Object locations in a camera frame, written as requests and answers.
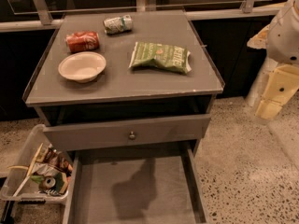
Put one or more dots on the open grey middle drawer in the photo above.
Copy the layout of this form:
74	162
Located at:
146	184

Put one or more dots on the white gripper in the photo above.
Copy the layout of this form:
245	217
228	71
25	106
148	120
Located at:
284	39

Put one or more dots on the white green soda can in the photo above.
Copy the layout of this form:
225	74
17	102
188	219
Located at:
118	25

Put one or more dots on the grey top drawer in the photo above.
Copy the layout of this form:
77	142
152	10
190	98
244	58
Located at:
115	133

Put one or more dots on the clear plastic bin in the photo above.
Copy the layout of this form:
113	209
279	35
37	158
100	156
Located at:
21	187

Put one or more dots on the grey drawer cabinet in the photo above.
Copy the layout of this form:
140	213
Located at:
121	92

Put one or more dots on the brown snack bag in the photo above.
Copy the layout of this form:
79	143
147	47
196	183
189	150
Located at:
49	162

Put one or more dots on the white paper bowl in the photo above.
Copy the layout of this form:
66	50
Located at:
82	67

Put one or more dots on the green jalapeno chip bag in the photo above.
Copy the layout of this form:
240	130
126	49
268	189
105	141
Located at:
166	57

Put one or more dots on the white diagonal pole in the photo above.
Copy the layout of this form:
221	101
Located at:
257	87

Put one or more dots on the round metal drawer knob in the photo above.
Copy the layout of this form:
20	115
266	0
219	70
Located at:
132	136

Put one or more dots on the red cola can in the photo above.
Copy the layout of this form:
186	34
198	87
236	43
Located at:
82	41

